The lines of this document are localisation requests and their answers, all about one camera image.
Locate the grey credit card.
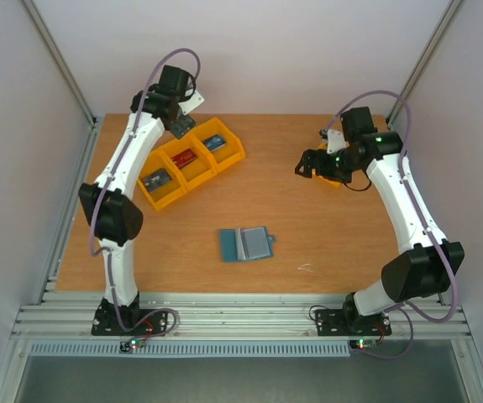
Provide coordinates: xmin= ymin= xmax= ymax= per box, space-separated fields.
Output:
xmin=141 ymin=168 xmax=172 ymax=193

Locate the teal leather card holder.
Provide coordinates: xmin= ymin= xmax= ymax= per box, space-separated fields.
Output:
xmin=218 ymin=227 xmax=276 ymax=263

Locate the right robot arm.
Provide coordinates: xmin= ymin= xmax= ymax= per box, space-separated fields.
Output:
xmin=295 ymin=107 xmax=465 ymax=336

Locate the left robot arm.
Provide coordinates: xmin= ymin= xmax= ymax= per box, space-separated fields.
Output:
xmin=78 ymin=65 xmax=202 ymax=335

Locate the red credit card in bin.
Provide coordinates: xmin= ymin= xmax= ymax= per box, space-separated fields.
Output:
xmin=171 ymin=149 xmax=197 ymax=170

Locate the blue credit card in bin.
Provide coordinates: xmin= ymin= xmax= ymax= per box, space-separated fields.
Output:
xmin=202 ymin=134 xmax=227 ymax=152

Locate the small yellow bin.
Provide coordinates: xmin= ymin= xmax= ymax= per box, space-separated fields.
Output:
xmin=316 ymin=145 xmax=341 ymax=188

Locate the yellow three-compartment bin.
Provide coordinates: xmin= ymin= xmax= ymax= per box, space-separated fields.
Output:
xmin=137 ymin=117 xmax=246 ymax=211

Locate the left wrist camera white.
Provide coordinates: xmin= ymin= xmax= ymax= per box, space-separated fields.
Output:
xmin=179 ymin=89 xmax=205 ymax=115

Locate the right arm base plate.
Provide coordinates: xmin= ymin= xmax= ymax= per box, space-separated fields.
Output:
xmin=309 ymin=308 xmax=392 ymax=338

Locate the left aluminium corner post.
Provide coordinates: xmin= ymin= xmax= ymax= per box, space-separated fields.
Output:
xmin=19 ymin=0 xmax=97 ymax=128

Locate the aluminium corner post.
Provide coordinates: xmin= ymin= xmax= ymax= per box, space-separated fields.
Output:
xmin=19 ymin=0 xmax=97 ymax=128
xmin=385 ymin=0 xmax=465 ymax=127

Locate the right aluminium corner post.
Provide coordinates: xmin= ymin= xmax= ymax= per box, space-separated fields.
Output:
xmin=385 ymin=0 xmax=465 ymax=127

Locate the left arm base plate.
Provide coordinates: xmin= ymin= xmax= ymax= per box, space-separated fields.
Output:
xmin=91 ymin=299 xmax=170 ymax=337

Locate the grey slotted cable duct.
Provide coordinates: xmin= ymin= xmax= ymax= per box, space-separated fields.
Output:
xmin=29 ymin=340 xmax=350 ymax=359

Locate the aluminium rail frame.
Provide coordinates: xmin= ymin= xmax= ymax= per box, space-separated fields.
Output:
xmin=10 ymin=291 xmax=473 ymax=341

